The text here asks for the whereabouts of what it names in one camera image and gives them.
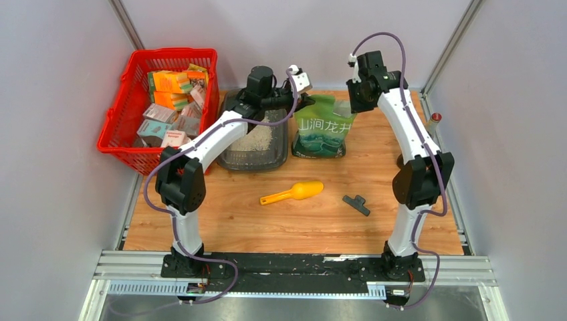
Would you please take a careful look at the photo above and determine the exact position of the green litter bag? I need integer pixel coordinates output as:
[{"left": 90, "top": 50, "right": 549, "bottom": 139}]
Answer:
[{"left": 291, "top": 94, "right": 356, "bottom": 158}]

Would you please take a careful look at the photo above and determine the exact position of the black bag clip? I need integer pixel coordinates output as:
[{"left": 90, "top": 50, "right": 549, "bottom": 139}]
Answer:
[{"left": 342, "top": 195, "right": 370, "bottom": 217}]

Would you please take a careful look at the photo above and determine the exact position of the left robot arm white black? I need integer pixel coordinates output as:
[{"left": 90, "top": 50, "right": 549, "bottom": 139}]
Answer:
[{"left": 151, "top": 65, "right": 314, "bottom": 278}]

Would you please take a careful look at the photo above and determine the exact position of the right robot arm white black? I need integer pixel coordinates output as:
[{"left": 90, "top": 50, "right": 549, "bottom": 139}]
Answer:
[{"left": 346, "top": 51, "right": 455, "bottom": 280}]

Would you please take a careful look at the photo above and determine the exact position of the grey litter box tray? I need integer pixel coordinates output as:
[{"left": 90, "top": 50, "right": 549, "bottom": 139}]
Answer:
[{"left": 216, "top": 88, "right": 290, "bottom": 172}]

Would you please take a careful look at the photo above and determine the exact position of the white pink sponge box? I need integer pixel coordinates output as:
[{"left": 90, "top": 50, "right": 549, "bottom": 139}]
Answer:
[{"left": 160, "top": 130, "right": 191, "bottom": 148}]

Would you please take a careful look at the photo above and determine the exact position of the pink grey box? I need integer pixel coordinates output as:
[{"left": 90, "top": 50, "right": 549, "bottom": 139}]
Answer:
[{"left": 142, "top": 103, "right": 179, "bottom": 124}]

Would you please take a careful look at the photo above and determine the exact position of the teal grey box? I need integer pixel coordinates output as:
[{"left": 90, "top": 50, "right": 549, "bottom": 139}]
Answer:
[{"left": 136, "top": 119, "right": 173, "bottom": 147}]

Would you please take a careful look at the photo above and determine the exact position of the yellow plastic scoop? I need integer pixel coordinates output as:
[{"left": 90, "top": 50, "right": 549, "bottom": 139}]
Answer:
[{"left": 259, "top": 181, "right": 324, "bottom": 205}]

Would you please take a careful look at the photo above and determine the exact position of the yellow patterned packet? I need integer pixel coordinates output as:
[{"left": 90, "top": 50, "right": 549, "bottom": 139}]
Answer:
[{"left": 185, "top": 64, "right": 209, "bottom": 90}]

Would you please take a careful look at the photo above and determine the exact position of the orange sponge pack lower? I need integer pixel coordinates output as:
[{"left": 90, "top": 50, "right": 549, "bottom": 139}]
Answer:
[{"left": 150, "top": 91, "right": 190, "bottom": 111}]

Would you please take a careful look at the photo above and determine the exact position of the orange sponge pack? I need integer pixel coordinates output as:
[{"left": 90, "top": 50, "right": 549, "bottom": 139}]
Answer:
[
  {"left": 150, "top": 91, "right": 190, "bottom": 111},
  {"left": 147, "top": 70, "right": 193, "bottom": 94}
]

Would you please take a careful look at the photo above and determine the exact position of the orange sponge pack upper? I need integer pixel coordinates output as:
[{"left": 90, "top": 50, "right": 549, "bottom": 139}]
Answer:
[{"left": 147, "top": 70, "right": 193, "bottom": 94}]

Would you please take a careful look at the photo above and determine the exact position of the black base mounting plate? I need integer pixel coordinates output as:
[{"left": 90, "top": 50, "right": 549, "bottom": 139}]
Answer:
[{"left": 160, "top": 252, "right": 425, "bottom": 294}]

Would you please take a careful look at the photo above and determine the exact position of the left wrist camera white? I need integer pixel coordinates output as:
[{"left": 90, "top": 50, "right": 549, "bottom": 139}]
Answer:
[{"left": 288, "top": 65, "right": 312, "bottom": 94}]

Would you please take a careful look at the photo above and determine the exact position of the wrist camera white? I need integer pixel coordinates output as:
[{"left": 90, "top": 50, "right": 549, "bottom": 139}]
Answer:
[
  {"left": 348, "top": 53, "right": 361, "bottom": 84},
  {"left": 288, "top": 65, "right": 312, "bottom": 94}
]

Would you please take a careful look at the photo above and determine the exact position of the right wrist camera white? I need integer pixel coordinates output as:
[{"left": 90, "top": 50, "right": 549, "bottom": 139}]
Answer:
[{"left": 348, "top": 53, "right": 361, "bottom": 84}]

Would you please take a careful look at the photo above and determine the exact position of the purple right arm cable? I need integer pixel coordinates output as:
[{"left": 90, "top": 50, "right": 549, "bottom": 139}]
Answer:
[{"left": 350, "top": 31, "right": 448, "bottom": 310}]

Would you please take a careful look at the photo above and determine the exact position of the aluminium frame rail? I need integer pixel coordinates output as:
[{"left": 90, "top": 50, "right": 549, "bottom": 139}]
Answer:
[{"left": 80, "top": 251, "right": 509, "bottom": 320}]

